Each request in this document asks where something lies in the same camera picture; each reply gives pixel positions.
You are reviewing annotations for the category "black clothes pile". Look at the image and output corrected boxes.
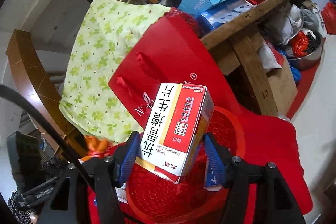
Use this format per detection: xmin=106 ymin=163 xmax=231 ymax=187
xmin=6 ymin=131 xmax=65 ymax=193

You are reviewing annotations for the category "orange plastic wrapper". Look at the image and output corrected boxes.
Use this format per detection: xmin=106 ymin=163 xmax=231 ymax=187
xmin=79 ymin=136 xmax=109 ymax=163

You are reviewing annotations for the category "brown cardboard box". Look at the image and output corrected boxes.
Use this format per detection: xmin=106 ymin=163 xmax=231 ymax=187
xmin=266 ymin=57 xmax=297 ymax=117

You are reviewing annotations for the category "red plastic mesh basket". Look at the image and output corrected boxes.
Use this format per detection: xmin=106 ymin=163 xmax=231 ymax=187
xmin=125 ymin=106 xmax=246 ymax=224

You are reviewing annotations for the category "red white medicine box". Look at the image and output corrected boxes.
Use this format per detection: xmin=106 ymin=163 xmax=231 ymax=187
xmin=135 ymin=83 xmax=214 ymax=184

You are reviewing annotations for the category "wooden table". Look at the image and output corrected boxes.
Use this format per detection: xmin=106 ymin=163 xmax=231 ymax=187
xmin=201 ymin=0 xmax=290 ymax=117

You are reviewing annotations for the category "red blanket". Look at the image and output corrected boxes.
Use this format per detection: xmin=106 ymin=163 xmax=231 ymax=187
xmin=86 ymin=105 xmax=314 ymax=224

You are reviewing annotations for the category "green clover patterned quilt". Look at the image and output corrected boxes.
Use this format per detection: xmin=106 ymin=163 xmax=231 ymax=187
xmin=59 ymin=0 xmax=169 ymax=143

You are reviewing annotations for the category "wooden headboard cabinet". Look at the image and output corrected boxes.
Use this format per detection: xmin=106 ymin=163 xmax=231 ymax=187
xmin=6 ymin=30 xmax=87 ymax=158

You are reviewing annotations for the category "metal basin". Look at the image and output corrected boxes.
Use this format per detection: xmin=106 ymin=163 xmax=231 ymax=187
xmin=288 ymin=32 xmax=324 ymax=71

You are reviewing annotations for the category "red Nilrich paper bag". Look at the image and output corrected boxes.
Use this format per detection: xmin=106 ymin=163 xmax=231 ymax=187
xmin=108 ymin=14 xmax=242 ymax=127

